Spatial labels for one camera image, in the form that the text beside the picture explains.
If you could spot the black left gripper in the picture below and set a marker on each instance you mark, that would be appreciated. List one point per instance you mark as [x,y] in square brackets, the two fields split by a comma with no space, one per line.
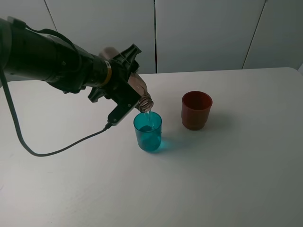
[120,66]

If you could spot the teal translucent plastic cup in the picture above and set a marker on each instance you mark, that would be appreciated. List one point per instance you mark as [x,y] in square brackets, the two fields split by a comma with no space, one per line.
[148,131]

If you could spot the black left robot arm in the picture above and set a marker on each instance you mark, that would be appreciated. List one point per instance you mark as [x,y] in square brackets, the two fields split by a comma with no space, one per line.
[48,56]

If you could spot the clear plastic water bottle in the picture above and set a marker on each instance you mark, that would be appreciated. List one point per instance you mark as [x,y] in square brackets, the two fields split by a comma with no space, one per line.
[135,81]

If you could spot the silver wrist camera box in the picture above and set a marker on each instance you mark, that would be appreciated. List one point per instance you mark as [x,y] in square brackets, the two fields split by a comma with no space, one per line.
[124,106]

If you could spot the red plastic cup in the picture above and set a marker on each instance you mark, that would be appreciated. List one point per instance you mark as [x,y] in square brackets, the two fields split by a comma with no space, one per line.
[196,107]

